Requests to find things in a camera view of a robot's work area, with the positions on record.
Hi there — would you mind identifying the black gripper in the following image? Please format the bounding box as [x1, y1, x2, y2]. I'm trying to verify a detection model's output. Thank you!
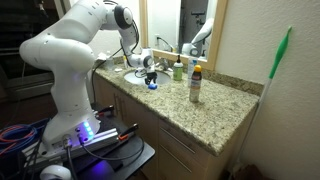
[145, 72, 157, 85]

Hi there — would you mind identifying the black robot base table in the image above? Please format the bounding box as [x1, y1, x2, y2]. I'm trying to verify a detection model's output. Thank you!
[23, 107, 155, 180]

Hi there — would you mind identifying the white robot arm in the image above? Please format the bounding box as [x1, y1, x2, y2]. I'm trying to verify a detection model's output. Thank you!
[19, 0, 157, 157]

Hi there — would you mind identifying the white oval sink basin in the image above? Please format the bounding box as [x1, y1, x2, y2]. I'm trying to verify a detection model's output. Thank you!
[123, 68, 172, 87]

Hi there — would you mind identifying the small blue cap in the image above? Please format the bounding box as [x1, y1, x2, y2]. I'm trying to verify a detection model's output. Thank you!
[148, 84, 158, 90]

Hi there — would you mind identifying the chrome faucet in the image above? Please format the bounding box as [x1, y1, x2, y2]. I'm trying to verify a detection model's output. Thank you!
[156, 57, 173, 72]

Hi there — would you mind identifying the green soap bottle black pump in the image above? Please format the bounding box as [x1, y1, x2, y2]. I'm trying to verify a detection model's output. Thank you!
[173, 56, 183, 81]

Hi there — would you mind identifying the small bottle with yellow cap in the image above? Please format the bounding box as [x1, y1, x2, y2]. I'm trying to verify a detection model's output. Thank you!
[123, 55, 129, 69]

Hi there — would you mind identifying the clear plastic bottle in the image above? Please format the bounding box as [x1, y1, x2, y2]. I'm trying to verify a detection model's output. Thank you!
[105, 51, 114, 71]

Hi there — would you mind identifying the white tube upright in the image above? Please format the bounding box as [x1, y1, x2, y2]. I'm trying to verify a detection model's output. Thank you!
[187, 57, 197, 85]

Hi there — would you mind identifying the spray bottle with yellow cap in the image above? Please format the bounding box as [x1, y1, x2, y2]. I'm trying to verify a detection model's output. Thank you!
[189, 65, 202, 102]

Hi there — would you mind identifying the wood framed mirror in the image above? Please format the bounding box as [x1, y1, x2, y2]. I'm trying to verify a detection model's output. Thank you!
[139, 0, 228, 70]

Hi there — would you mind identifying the wooden vanity cabinet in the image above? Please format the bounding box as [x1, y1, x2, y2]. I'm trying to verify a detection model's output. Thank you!
[96, 71, 258, 180]

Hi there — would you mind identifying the black power cable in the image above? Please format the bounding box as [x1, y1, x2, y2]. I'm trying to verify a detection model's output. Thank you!
[90, 46, 124, 105]

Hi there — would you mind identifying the aluminium mounting rail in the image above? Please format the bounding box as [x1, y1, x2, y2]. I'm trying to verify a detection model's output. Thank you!
[22, 128, 119, 168]

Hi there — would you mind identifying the green handled broom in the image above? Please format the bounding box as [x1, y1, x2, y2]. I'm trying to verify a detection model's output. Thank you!
[232, 26, 292, 168]

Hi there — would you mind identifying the blue red cable bundle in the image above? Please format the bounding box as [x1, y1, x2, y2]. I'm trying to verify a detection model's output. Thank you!
[0, 118, 51, 158]

